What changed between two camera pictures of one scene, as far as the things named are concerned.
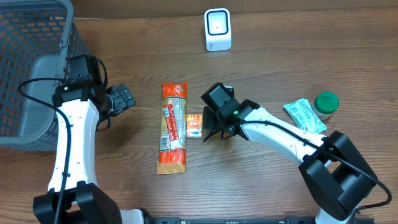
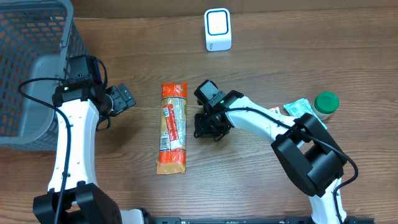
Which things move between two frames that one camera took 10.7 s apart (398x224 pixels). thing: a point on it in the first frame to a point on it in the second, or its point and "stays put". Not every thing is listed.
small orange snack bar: (194, 126) to (275, 109)
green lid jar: (325, 104) stays put
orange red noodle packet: (172, 141) stays put
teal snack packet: (305, 116) stays put
